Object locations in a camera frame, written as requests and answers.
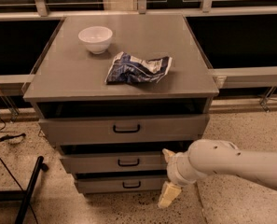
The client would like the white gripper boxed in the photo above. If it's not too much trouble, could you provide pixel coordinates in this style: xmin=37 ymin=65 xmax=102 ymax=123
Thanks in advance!
xmin=158 ymin=148 xmax=198 ymax=208

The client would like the grey drawer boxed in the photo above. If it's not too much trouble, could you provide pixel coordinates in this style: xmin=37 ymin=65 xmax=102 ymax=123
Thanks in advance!
xmin=39 ymin=114 xmax=209 ymax=145
xmin=61 ymin=151 xmax=167 ymax=174
xmin=75 ymin=175 xmax=167 ymax=194

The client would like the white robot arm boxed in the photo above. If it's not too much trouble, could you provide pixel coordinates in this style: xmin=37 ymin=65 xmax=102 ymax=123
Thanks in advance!
xmin=158 ymin=139 xmax=277 ymax=208

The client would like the grey drawer cabinet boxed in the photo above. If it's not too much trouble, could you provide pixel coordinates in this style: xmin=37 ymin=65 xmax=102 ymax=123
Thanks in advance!
xmin=24 ymin=15 xmax=218 ymax=182

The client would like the crumpled blue chip bag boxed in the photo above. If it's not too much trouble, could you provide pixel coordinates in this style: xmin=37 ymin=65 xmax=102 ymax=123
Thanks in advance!
xmin=105 ymin=52 xmax=173 ymax=84

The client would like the metal window railing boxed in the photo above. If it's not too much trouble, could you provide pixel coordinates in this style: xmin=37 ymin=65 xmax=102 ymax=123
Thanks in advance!
xmin=0 ymin=0 xmax=277 ymax=113

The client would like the black stand leg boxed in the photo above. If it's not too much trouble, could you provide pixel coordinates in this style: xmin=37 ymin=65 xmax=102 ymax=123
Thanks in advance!
xmin=0 ymin=156 xmax=48 ymax=224

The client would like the white ceramic bowl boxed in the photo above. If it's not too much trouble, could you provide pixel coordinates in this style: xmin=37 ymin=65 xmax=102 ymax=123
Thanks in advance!
xmin=78 ymin=26 xmax=113 ymax=54

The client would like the black floor cable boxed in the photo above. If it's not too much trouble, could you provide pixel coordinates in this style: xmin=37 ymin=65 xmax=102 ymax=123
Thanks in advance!
xmin=0 ymin=87 xmax=39 ymax=224

